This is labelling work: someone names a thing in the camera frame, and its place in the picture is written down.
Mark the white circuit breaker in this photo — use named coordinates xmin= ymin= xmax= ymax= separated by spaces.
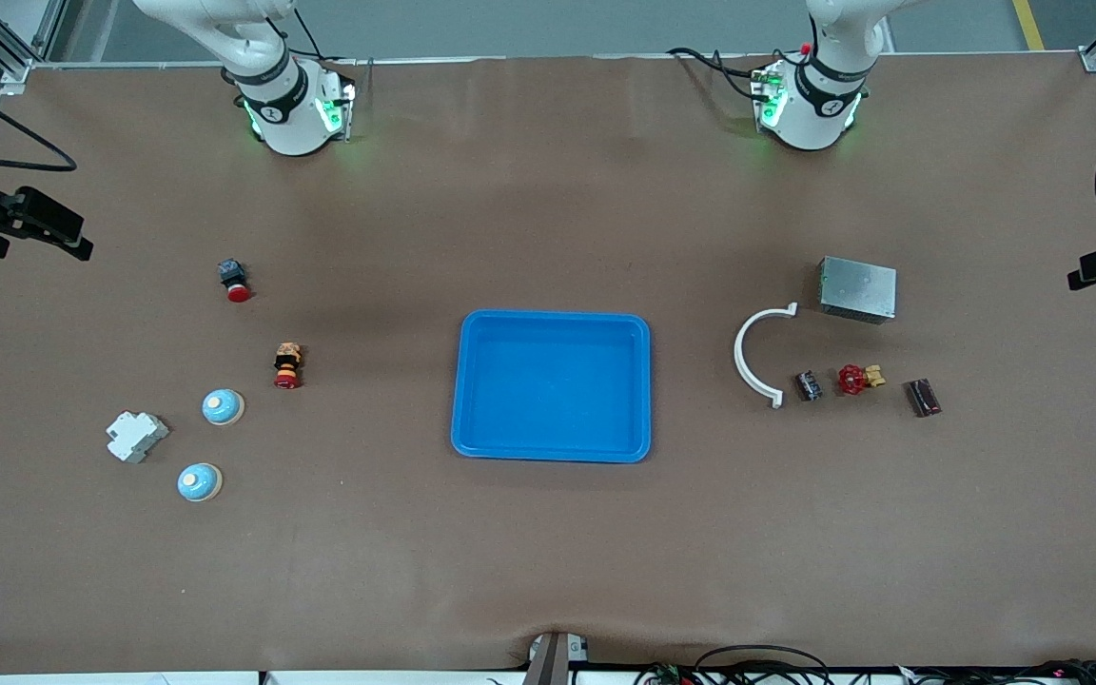
xmin=107 ymin=411 xmax=170 ymax=464

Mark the white semicircular bracket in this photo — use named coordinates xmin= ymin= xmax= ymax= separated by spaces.
xmin=734 ymin=303 xmax=799 ymax=409

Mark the silver metal box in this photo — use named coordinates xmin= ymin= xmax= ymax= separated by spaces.
xmin=817 ymin=256 xmax=897 ymax=325

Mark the blue plastic tray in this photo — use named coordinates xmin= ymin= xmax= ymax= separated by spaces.
xmin=451 ymin=311 xmax=652 ymax=464

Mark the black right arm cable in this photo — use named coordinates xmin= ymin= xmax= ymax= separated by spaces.
xmin=0 ymin=71 xmax=80 ymax=174

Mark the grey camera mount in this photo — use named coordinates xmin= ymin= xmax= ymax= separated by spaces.
xmin=527 ymin=632 xmax=591 ymax=685

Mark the black looped cable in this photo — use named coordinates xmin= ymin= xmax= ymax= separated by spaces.
xmin=694 ymin=644 xmax=832 ymax=685

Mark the red yellow push button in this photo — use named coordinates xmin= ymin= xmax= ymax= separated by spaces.
xmin=273 ymin=342 xmax=305 ymax=391

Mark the light blue call bell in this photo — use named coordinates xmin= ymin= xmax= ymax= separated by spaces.
xmin=177 ymin=462 xmax=224 ymax=503
xmin=202 ymin=388 xmax=245 ymax=427

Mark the black cable bundle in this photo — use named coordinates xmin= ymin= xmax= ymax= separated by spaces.
xmin=895 ymin=658 xmax=1096 ymax=685

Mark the brass valve red handwheel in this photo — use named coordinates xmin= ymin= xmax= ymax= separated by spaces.
xmin=837 ymin=363 xmax=887 ymax=397

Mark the black base cable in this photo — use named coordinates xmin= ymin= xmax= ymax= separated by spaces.
xmin=289 ymin=8 xmax=360 ymax=69
xmin=666 ymin=47 xmax=770 ymax=102

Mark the brown table mat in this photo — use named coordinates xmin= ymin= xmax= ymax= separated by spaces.
xmin=0 ymin=52 xmax=1096 ymax=676

